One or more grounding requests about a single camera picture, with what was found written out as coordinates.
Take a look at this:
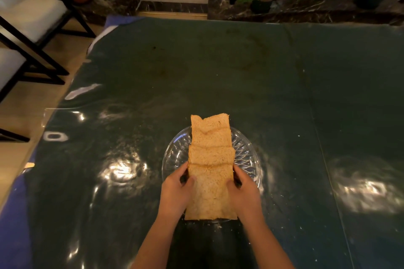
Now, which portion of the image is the person's left hand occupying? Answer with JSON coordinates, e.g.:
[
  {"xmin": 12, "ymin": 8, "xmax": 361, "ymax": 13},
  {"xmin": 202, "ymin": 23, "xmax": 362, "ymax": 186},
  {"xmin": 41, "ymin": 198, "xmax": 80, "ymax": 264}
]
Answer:
[{"xmin": 157, "ymin": 162, "xmax": 196, "ymax": 221}]

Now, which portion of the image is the person's right hand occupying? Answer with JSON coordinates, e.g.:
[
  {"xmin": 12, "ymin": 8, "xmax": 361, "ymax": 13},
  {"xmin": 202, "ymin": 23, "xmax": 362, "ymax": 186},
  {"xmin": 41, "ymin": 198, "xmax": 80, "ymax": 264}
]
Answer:
[{"xmin": 226, "ymin": 164, "xmax": 264, "ymax": 224}]

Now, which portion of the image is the person's left forearm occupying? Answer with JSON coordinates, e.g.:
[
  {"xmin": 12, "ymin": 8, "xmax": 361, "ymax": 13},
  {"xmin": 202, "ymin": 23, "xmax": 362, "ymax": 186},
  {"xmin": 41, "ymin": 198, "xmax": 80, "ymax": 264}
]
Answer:
[{"xmin": 130, "ymin": 215, "xmax": 185, "ymax": 269}]

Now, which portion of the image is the clear cut glass plate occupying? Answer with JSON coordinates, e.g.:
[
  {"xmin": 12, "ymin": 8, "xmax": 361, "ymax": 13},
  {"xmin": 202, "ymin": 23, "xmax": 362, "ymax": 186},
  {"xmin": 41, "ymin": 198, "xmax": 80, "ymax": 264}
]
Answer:
[{"xmin": 161, "ymin": 126, "xmax": 261, "ymax": 224}]

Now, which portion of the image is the person's right forearm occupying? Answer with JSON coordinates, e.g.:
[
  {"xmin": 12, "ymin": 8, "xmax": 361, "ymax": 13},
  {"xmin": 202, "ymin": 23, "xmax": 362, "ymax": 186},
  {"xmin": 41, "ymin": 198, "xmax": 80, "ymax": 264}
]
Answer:
[{"xmin": 239, "ymin": 218, "xmax": 296, "ymax": 269}]

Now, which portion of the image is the large brown bread slice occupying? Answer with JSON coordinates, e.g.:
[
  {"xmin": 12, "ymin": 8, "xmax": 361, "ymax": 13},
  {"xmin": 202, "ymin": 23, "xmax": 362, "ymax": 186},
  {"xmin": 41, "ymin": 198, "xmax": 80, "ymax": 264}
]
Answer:
[{"xmin": 184, "ymin": 163, "xmax": 238, "ymax": 222}]

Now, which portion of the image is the dark green table cover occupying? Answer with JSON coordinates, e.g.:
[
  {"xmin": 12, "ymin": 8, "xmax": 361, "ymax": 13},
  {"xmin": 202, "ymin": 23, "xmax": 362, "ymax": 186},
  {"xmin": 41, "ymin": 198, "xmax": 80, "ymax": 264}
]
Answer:
[{"xmin": 25, "ymin": 17, "xmax": 404, "ymax": 269}]

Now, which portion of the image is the black chair with white cushions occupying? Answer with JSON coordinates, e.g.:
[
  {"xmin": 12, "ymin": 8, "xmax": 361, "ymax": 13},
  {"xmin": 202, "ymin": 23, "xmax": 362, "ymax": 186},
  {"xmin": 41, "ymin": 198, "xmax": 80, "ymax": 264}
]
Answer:
[
  {"xmin": 0, "ymin": 0, "xmax": 97, "ymax": 86},
  {"xmin": 0, "ymin": 47, "xmax": 31, "ymax": 143}
]

